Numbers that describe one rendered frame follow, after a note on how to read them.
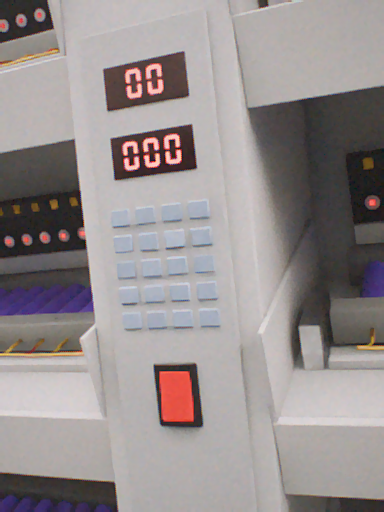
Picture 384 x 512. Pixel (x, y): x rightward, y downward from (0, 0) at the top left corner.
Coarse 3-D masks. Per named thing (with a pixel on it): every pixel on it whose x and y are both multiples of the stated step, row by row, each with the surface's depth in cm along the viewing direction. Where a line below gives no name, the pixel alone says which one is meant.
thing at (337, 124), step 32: (320, 96) 46; (352, 96) 45; (320, 128) 46; (352, 128) 45; (0, 160) 57; (32, 160) 56; (64, 160) 54; (320, 160) 46; (0, 192) 57; (32, 192) 56; (320, 192) 46; (320, 224) 47; (352, 224) 46; (320, 256) 47; (96, 480) 56
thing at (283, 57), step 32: (256, 0) 32; (288, 0) 31; (320, 0) 26; (352, 0) 26; (256, 32) 27; (288, 32) 27; (320, 32) 26; (352, 32) 26; (256, 64) 28; (288, 64) 27; (320, 64) 27; (352, 64) 27; (256, 96) 28; (288, 96) 28
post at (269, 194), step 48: (96, 0) 30; (144, 0) 29; (192, 0) 28; (240, 96) 28; (240, 144) 28; (288, 144) 38; (96, 192) 31; (240, 192) 28; (288, 192) 37; (96, 240) 31; (240, 240) 28; (288, 240) 36; (96, 288) 31; (240, 288) 28; (240, 336) 29
